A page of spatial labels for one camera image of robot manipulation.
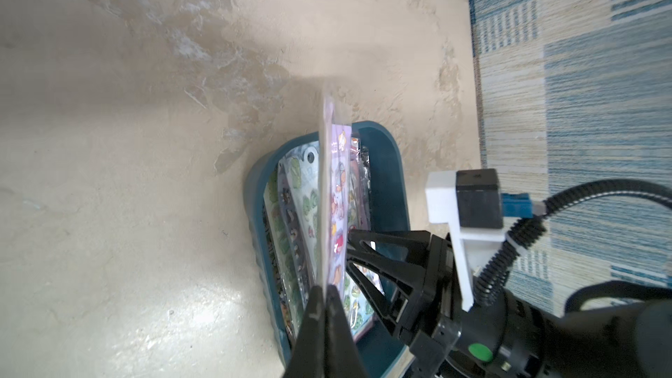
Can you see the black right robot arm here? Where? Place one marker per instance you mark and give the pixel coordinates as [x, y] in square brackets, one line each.
[614, 329]

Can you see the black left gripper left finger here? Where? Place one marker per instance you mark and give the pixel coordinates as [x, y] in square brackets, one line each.
[308, 356]

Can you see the teal plastic storage box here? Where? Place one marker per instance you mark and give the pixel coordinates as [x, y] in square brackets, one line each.
[379, 351]

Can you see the green dinosaur sticker sheet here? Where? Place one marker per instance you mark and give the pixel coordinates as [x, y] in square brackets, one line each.
[299, 170]

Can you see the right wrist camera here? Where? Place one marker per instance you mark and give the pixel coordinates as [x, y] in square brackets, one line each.
[471, 203]

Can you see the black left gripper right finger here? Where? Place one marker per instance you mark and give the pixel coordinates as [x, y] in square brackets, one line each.
[342, 359]

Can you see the panda sticker sheet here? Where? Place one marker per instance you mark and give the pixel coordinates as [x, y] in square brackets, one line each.
[292, 305]

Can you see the purple sticker sheet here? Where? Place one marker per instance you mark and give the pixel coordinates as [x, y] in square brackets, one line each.
[334, 166]

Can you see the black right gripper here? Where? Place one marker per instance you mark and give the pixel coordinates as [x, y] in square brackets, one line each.
[506, 339]

